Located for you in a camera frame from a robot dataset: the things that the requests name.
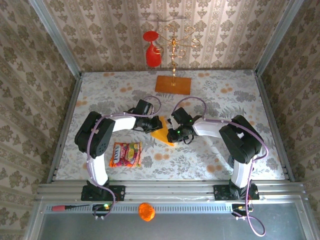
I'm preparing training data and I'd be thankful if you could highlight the grey slotted cable duct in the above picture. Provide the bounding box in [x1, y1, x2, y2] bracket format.
[39, 202, 234, 214]

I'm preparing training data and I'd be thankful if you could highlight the black controller board with LED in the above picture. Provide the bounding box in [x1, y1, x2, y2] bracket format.
[92, 203, 112, 217]
[231, 202, 254, 214]

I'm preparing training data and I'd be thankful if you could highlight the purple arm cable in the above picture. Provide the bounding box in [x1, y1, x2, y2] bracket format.
[174, 96, 269, 237]
[86, 95, 162, 222]

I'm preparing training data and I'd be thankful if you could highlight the orange mesh ball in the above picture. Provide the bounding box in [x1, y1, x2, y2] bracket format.
[138, 202, 156, 223]

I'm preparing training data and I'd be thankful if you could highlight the aluminium frame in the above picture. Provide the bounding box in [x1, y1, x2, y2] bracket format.
[23, 0, 312, 240]

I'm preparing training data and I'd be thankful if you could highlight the gold glass rack wooden base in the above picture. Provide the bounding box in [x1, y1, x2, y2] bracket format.
[154, 24, 202, 96]

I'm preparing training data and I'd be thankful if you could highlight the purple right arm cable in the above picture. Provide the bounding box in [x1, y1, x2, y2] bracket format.
[174, 96, 269, 237]

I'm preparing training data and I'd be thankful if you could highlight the red handled screwdriver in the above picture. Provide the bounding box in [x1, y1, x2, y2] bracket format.
[51, 204, 91, 212]

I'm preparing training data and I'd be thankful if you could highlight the orange candy bag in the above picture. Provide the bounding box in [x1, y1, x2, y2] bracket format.
[108, 141, 143, 169]

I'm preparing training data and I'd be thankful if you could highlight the red wine glass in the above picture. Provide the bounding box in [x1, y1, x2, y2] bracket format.
[142, 30, 162, 68]

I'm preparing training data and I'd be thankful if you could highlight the floral tablecloth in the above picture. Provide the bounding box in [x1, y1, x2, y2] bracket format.
[55, 69, 286, 181]

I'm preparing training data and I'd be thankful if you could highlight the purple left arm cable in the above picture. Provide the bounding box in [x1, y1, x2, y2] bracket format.
[86, 95, 162, 222]

